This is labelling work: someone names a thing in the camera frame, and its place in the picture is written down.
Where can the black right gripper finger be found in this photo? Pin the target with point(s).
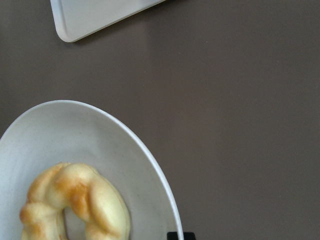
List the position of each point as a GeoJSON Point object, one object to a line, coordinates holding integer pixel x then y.
{"type": "Point", "coordinates": [188, 236]}

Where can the cream rectangular tray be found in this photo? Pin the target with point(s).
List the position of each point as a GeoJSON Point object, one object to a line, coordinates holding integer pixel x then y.
{"type": "Point", "coordinates": [76, 19]}

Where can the white round plate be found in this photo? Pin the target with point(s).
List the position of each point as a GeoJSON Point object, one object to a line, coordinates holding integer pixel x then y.
{"type": "Point", "coordinates": [75, 132]}

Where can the twisted glazed donut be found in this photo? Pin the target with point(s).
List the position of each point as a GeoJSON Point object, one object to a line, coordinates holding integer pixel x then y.
{"type": "Point", "coordinates": [80, 187]}

